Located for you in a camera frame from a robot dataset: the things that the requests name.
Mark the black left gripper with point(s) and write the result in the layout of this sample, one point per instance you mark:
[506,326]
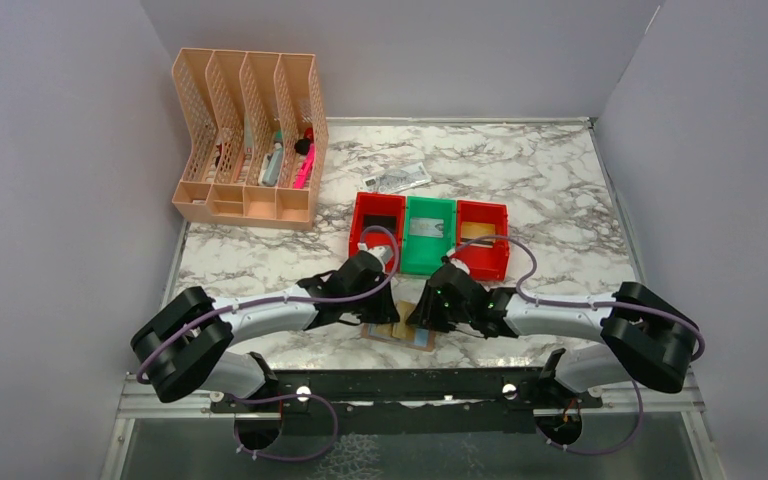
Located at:
[376,309]

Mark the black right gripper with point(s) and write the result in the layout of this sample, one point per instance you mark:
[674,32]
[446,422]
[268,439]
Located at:
[437,312]

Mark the tan leather card holder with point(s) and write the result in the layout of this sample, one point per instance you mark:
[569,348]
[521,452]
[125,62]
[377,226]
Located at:
[424,339]

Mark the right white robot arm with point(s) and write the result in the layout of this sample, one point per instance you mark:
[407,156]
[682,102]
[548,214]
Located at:
[633,333]

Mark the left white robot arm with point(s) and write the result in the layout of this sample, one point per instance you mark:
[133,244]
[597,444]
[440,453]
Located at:
[185,346]

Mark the black card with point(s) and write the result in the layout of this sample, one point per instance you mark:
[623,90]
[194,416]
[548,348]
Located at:
[388,222]

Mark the silver VIP card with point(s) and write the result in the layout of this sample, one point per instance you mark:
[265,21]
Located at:
[427,227]

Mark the gold card with stripe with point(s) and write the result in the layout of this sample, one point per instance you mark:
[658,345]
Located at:
[472,230]

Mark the right red plastic bin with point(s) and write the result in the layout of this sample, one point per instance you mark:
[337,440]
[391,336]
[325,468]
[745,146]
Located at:
[486,264]

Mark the red plastic bin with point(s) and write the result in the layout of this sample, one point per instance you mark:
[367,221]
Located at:
[375,209]
[486,264]

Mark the green plastic bin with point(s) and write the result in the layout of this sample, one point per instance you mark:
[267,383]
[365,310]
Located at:
[423,255]

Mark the left red plastic bin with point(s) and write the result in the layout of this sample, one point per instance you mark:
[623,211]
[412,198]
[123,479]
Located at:
[375,209]

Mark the clear protractor ruler packet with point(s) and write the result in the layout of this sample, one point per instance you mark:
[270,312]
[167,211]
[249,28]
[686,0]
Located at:
[397,179]

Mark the pink highlighter pen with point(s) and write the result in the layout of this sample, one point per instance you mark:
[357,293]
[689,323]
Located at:
[305,170]

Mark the black binder clip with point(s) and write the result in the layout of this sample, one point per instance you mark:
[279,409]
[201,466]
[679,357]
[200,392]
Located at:
[305,143]

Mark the grey green marker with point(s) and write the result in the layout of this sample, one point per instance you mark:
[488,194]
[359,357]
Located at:
[272,163]

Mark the peach plastic file organizer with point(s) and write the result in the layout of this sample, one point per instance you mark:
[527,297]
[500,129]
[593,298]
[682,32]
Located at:
[234,102]

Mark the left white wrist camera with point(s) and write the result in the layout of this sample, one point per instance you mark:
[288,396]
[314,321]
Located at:
[383,253]

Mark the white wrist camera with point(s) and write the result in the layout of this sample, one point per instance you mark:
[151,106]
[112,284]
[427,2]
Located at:
[383,253]
[458,263]

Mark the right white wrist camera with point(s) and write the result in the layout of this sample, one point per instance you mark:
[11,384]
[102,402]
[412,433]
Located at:
[458,263]

